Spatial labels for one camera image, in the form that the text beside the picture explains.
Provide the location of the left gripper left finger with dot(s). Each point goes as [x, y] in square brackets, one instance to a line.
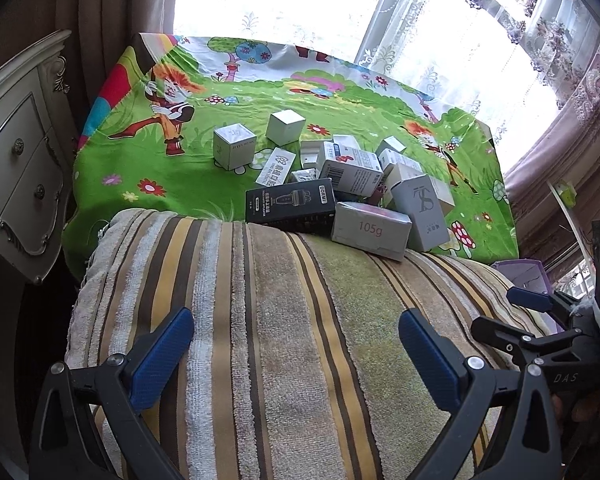
[65, 441]

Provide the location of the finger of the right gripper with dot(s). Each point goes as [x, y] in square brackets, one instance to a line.
[535, 299]
[523, 347]

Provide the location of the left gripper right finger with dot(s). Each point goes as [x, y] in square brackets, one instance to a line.
[525, 442]

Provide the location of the white cube box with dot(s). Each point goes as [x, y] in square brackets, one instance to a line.
[284, 127]
[233, 146]

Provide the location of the person's right hand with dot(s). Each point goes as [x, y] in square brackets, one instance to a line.
[578, 419]

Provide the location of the purple cardboard storage box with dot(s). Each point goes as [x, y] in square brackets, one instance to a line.
[525, 273]

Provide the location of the pink lace curtain right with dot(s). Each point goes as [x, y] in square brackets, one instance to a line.
[569, 152]

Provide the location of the grey TS tall box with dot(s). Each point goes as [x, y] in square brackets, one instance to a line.
[416, 198]

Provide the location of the grey 105g box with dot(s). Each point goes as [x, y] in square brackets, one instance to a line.
[372, 229]

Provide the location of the striped beige towel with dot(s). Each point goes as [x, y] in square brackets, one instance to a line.
[296, 369]

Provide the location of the white barcode medicine box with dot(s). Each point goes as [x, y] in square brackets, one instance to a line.
[352, 171]

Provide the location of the black product box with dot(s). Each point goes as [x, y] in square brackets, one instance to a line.
[299, 207]

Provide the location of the white ornate cabinet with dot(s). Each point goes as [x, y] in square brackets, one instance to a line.
[37, 137]

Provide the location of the sheer embroidered curtain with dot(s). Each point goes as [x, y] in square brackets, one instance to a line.
[503, 61]

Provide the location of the green cartoon tablecloth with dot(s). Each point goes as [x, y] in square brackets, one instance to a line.
[148, 140]

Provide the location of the white text flat box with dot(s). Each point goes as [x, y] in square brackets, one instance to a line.
[276, 169]

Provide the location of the brown curtain left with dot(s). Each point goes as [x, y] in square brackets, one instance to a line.
[100, 31]

